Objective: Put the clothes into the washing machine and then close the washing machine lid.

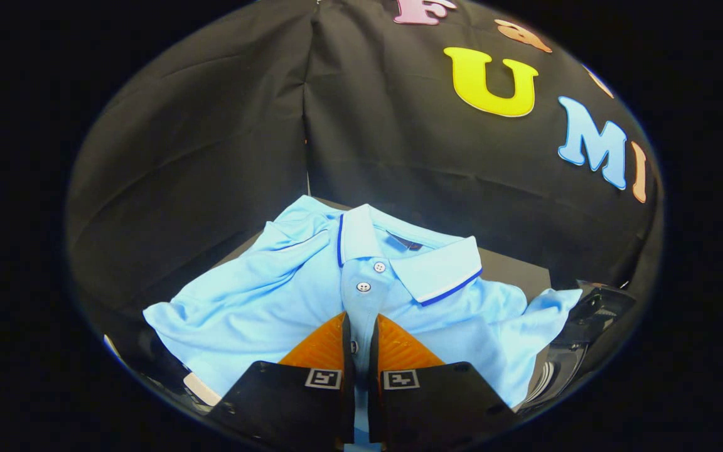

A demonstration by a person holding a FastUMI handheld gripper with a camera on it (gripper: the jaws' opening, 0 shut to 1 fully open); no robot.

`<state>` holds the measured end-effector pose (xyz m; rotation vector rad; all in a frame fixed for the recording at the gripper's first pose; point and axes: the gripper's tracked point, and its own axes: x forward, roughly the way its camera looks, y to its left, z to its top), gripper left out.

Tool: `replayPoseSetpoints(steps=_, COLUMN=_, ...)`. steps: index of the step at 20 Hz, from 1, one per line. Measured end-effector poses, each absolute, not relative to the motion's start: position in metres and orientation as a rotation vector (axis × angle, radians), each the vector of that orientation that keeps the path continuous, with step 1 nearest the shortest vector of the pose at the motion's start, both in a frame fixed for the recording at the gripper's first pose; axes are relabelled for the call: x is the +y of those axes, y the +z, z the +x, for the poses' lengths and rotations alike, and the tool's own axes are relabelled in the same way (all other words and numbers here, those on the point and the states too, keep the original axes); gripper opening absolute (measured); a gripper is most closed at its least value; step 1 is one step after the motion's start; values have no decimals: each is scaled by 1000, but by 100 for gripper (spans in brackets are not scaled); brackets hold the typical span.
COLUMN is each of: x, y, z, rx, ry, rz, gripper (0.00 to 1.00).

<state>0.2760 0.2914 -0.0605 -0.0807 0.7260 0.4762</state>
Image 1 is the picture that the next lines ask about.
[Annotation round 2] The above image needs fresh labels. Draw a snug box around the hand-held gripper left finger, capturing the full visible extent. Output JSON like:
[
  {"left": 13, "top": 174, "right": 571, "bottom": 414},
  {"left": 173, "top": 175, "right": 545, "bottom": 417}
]
[{"left": 208, "top": 312, "right": 356, "bottom": 451}]

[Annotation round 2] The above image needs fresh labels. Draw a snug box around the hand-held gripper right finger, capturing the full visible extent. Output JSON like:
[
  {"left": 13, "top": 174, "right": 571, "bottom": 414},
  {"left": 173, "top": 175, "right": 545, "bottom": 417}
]
[{"left": 368, "top": 314, "right": 519, "bottom": 451}]

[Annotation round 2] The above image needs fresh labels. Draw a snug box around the light blue polo shirt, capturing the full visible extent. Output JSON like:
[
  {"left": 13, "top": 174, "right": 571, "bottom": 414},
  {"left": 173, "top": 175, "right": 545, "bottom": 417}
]
[{"left": 143, "top": 195, "right": 583, "bottom": 452}]

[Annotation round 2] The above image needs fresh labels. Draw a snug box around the glass washing machine lid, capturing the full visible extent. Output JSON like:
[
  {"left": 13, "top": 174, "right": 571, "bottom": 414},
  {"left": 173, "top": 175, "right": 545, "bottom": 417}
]
[{"left": 553, "top": 279, "right": 637, "bottom": 346}]

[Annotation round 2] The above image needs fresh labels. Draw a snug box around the grey cabinet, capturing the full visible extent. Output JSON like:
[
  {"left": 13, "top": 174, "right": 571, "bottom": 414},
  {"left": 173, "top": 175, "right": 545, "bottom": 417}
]
[{"left": 101, "top": 196, "right": 554, "bottom": 409}]

